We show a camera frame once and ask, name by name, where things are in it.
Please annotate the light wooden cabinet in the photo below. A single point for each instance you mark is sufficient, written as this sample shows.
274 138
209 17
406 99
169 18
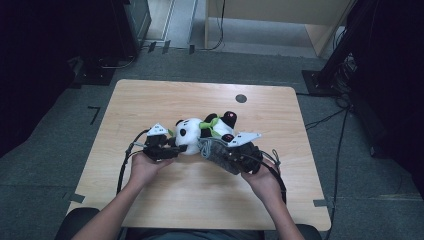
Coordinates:
266 10

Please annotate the person's right hand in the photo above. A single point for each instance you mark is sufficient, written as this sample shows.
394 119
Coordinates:
266 183

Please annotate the dark curtain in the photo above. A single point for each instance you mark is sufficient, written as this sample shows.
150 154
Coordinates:
393 83
30 66

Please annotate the person's dark teal clothing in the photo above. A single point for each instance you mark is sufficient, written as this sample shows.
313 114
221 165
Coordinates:
193 235

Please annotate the black equipment cabinet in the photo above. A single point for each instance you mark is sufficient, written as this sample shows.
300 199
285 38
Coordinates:
130 23

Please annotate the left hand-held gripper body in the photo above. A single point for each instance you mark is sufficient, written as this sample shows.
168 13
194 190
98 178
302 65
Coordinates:
156 150

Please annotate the black chair armrest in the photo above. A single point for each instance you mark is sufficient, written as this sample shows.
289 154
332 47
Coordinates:
311 233
75 223

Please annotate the angled black floor tape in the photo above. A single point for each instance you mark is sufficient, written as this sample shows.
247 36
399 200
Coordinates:
96 113

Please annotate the grey fuzzy cloth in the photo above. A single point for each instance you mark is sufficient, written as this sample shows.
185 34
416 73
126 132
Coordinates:
215 153

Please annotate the grey floor tape strip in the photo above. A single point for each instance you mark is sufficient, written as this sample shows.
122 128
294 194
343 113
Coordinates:
320 202
76 198

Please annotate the panda plush toy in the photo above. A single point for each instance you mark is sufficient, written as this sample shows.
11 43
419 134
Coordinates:
190 133

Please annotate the dark round table grommet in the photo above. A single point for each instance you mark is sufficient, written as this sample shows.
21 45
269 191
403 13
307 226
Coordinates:
241 98

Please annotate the dark floor tape piece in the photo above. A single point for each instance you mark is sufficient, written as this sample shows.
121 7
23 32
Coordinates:
151 46
166 46
191 49

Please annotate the person's left hand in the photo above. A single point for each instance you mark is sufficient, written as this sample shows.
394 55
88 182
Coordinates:
143 170

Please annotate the black metal stand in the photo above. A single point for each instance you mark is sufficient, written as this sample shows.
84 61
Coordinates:
336 56

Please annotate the black floor base plate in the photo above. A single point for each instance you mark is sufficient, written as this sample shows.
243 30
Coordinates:
93 76

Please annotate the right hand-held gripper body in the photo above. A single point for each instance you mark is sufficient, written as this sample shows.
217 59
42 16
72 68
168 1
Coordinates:
250 160

